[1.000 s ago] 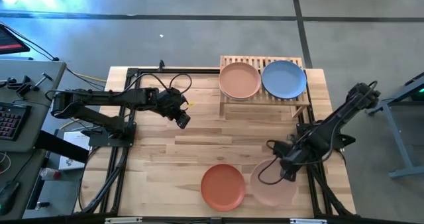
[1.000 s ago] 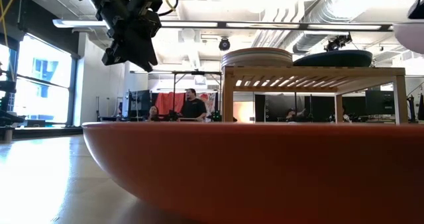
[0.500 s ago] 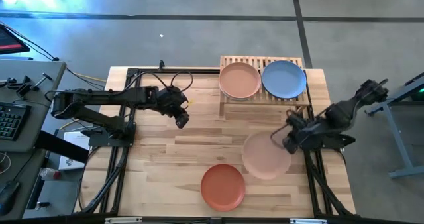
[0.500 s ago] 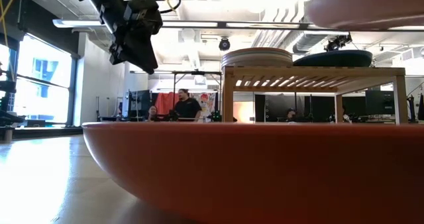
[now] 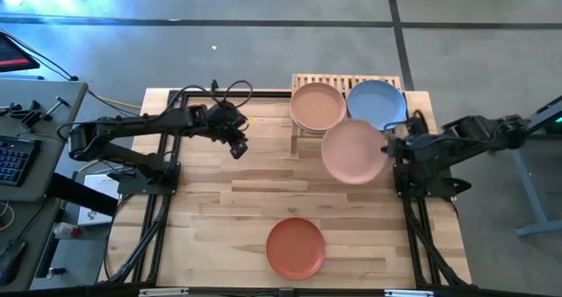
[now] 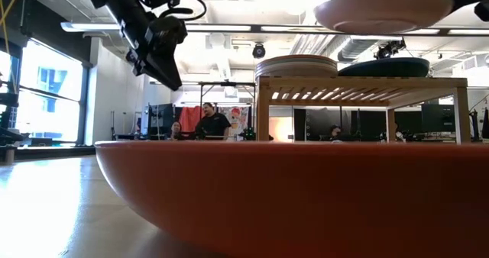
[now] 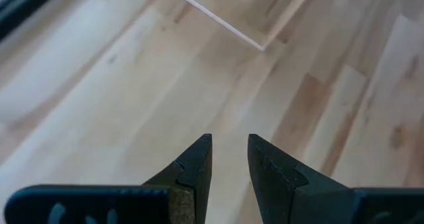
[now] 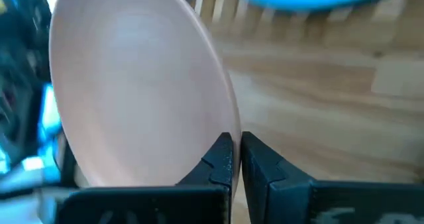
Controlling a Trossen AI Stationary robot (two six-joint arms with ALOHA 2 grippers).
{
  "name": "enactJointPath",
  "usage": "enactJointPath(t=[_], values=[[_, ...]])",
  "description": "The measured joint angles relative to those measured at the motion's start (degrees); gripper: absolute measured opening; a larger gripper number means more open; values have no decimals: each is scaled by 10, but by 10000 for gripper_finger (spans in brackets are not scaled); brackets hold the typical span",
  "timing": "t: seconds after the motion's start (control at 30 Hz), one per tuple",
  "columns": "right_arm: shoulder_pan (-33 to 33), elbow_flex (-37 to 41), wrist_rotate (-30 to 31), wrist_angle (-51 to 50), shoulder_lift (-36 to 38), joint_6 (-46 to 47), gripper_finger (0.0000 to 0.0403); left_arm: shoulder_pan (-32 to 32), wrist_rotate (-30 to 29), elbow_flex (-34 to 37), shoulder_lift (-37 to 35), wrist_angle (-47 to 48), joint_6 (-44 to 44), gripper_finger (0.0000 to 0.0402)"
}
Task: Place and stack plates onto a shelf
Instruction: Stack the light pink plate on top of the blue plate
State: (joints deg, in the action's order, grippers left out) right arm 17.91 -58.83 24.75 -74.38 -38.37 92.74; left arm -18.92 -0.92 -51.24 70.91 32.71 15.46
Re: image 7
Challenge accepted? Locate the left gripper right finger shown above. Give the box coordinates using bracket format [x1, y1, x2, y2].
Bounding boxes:
[247, 133, 424, 224]

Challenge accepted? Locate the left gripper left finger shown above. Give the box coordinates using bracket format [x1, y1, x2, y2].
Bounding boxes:
[3, 133, 213, 224]

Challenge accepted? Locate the black aluminium rig frame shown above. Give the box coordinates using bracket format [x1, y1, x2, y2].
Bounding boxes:
[0, 0, 66, 41]

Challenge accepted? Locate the wooden slatted shelf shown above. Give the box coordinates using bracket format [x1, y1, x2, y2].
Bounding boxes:
[164, 0, 318, 52]

